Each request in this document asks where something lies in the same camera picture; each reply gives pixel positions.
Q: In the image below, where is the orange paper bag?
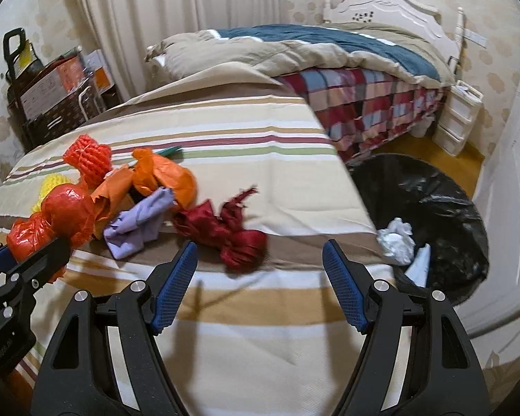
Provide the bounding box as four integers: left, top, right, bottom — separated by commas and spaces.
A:
130, 148, 199, 213

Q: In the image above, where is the dark red crumpled cloth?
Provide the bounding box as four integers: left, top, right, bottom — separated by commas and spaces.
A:
172, 185, 268, 275

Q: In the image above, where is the pale blue paper sheet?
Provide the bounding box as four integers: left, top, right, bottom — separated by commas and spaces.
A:
404, 244, 432, 289

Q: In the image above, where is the white and orange box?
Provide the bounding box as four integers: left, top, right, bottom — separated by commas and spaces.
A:
87, 50, 115, 96

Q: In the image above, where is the white tubular frame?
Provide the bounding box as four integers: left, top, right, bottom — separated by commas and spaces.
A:
76, 84, 105, 122

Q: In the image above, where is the striped beige sheet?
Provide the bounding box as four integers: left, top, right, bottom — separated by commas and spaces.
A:
0, 80, 395, 416

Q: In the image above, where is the grey cardboard box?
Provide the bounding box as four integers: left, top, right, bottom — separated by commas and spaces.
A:
19, 63, 85, 118

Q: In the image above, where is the plaid red blue blanket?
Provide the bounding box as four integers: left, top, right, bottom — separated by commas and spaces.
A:
272, 67, 449, 163

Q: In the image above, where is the orange cardboard box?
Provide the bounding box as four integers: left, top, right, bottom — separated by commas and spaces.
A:
56, 54, 87, 83

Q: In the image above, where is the white crumpled paper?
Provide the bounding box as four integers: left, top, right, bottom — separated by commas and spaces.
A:
376, 219, 417, 266

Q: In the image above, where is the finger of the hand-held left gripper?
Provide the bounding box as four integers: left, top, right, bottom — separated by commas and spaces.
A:
0, 236, 73, 309
0, 244, 18, 281

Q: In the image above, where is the red-orange mesh net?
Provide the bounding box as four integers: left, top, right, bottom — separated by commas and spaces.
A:
64, 135, 113, 187

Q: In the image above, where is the yellow foam net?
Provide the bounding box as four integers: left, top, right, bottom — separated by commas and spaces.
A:
34, 174, 76, 215

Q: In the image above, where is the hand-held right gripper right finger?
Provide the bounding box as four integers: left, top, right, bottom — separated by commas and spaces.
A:
322, 239, 490, 416

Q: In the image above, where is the black trolley handle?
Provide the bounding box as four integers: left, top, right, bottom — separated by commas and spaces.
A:
2, 28, 40, 109

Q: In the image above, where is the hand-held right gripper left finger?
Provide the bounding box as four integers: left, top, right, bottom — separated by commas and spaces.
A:
32, 240, 199, 416

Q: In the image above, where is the beige and teal duvet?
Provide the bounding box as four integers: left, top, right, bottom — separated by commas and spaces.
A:
145, 24, 457, 88

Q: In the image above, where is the red plastic bag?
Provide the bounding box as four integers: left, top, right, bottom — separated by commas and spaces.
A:
6, 182, 99, 280

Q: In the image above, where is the white plastic drawer unit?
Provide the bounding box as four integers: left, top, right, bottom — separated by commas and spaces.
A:
432, 80, 484, 157

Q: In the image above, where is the white wooden headboard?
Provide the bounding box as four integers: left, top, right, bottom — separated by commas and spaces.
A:
323, 0, 466, 70

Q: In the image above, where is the white panelled door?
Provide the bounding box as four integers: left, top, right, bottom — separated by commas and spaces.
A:
459, 21, 520, 339

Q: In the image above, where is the lilac crumpled cloth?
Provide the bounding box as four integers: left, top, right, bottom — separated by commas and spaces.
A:
103, 187, 175, 261

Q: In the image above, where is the white pleated curtain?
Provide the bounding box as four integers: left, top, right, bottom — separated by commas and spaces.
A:
67, 0, 293, 109

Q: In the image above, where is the black-lined trash bin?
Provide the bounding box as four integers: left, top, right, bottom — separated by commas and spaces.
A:
344, 153, 490, 306

